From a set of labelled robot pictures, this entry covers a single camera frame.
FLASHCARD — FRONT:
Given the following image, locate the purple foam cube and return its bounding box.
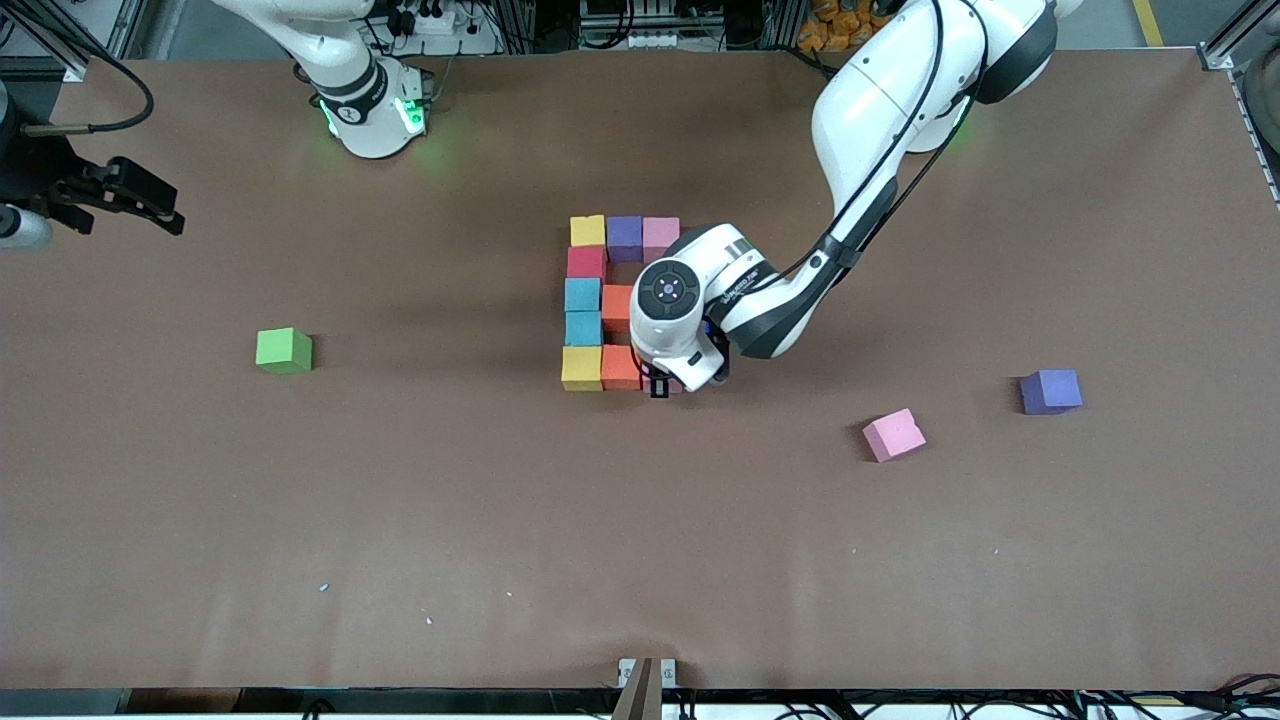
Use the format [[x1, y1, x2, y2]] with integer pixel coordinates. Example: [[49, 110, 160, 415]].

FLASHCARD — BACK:
[[1020, 368, 1084, 416], [606, 215, 645, 264]]

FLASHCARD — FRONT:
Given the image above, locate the paper table cover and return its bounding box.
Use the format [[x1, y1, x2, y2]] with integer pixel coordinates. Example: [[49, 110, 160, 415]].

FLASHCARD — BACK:
[[0, 50, 1280, 691]]

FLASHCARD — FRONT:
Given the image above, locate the green foam cube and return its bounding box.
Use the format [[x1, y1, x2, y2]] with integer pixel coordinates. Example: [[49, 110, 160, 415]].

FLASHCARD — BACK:
[[255, 327, 313, 376]]

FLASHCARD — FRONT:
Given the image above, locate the pink foam cube with notch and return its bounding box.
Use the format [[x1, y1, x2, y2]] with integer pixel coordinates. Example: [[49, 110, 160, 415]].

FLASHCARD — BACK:
[[862, 407, 927, 464]]

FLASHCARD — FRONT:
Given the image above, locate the net bag of oranges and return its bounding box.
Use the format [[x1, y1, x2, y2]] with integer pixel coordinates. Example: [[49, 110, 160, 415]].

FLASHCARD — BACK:
[[798, 0, 901, 53]]

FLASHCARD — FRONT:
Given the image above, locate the aluminium frame post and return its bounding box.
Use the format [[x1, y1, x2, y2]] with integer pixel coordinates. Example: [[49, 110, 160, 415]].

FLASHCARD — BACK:
[[0, 0, 151, 83], [1198, 0, 1280, 73]]

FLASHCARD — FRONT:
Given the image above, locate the grey metal clamp bracket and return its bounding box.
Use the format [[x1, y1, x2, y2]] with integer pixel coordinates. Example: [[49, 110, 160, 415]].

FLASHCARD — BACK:
[[617, 657, 678, 720]]

